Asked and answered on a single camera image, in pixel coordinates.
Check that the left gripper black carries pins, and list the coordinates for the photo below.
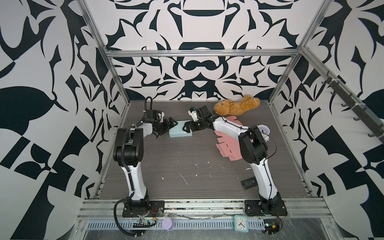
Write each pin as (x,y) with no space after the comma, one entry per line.
(167,127)

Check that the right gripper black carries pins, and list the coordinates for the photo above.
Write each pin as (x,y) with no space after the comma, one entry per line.
(188,126)

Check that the light blue paper box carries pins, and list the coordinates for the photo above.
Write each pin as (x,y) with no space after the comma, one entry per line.
(178,132)

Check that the pink paper box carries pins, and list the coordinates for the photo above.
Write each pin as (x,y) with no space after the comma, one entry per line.
(228,146)

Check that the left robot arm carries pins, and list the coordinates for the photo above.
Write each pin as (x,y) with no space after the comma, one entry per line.
(129,152)

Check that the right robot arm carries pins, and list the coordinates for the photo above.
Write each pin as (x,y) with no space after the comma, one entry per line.
(252,146)

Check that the brown teddy bear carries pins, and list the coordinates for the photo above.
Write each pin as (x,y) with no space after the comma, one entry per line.
(229,107)

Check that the white alarm clock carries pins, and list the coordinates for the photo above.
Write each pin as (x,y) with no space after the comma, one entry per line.
(265,131)

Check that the black remote control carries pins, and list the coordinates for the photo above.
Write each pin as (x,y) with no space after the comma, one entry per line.
(249,183)

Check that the purple round disc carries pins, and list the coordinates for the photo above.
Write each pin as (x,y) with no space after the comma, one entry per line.
(167,224)

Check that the left circuit board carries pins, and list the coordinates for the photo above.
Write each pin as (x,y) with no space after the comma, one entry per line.
(142,223)

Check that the circuit board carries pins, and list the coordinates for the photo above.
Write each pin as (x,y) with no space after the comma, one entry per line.
(272,226)
(142,223)

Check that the teal square clock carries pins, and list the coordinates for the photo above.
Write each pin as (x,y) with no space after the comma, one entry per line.
(241,224)

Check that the right circuit board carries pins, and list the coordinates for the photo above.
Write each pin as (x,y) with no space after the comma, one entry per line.
(272,226)

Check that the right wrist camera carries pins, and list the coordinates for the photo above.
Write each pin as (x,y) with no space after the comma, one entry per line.
(193,113)

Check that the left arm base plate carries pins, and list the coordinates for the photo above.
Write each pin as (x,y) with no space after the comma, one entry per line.
(134,209)

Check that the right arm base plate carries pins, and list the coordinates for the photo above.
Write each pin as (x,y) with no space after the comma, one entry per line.
(265,208)

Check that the white slotted cable duct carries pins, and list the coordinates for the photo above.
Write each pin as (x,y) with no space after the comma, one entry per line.
(180,224)

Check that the wall hook rail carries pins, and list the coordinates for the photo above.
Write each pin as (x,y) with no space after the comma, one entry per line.
(352,102)

